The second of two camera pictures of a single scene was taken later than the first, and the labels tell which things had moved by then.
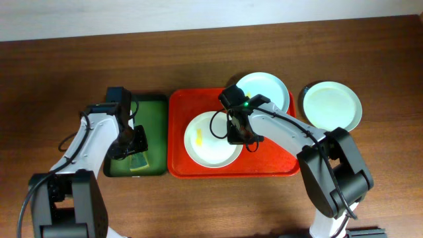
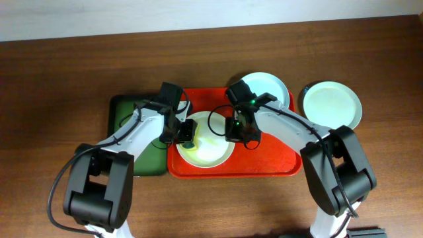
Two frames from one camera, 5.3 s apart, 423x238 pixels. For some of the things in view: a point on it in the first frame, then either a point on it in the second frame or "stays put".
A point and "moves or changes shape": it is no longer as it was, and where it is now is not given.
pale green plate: (330, 105) stays put
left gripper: (139, 141) → (189, 131)
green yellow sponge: (138, 161) → (193, 145)
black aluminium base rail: (366, 232) stays put
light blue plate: (268, 85) stays put
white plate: (206, 141) moves or changes shape
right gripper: (238, 138) stays put
